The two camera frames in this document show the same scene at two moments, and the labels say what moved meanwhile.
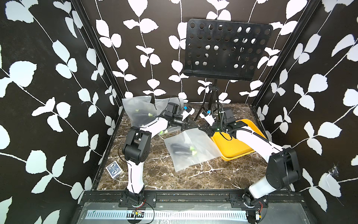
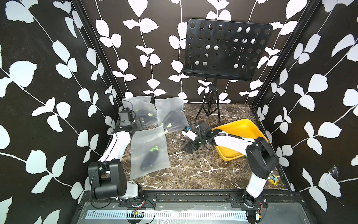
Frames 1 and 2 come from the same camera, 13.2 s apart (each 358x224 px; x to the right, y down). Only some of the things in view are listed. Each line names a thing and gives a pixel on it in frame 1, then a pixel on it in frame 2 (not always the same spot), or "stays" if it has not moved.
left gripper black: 184,125 → 138,124
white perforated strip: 165,215 stays
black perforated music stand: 224,50 stays
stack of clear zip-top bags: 186,147 → 149,151
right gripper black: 208,128 → 192,143
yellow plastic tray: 229,147 stays
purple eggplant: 183,149 → 150,158
